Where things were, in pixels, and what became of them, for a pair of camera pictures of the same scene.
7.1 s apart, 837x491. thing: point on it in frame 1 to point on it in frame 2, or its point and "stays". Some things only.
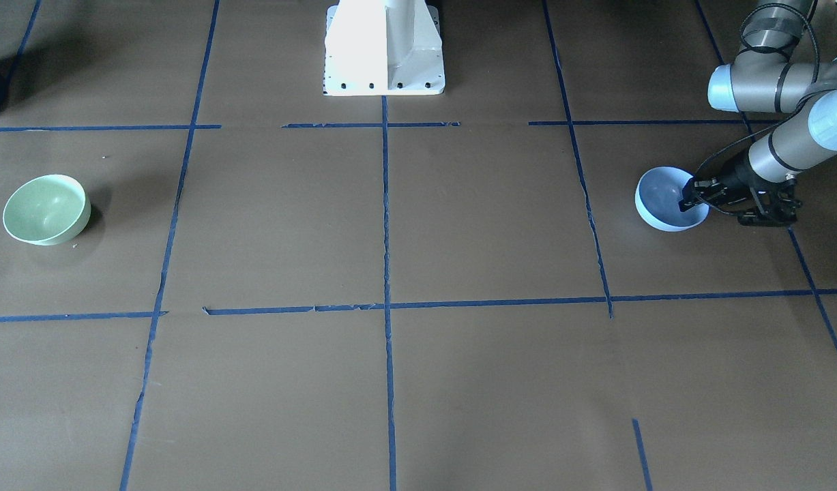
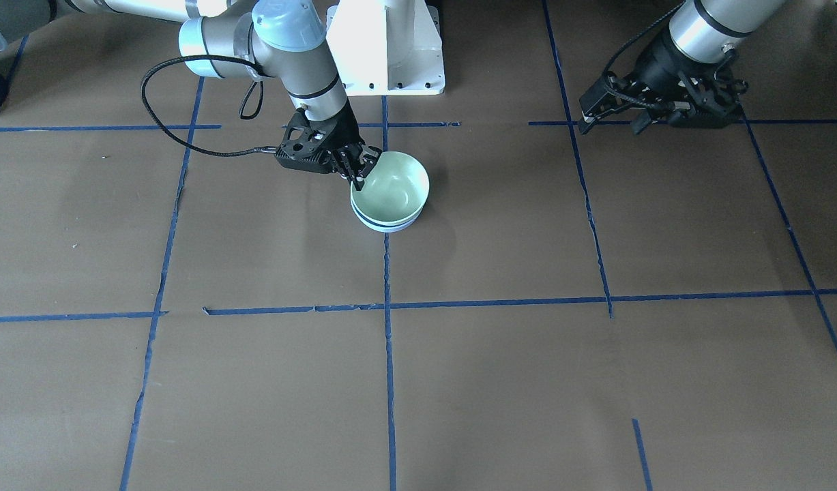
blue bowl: (657, 194) to (378, 228)
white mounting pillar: (383, 48) stays
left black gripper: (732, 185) to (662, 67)
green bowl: (48, 210) to (395, 191)
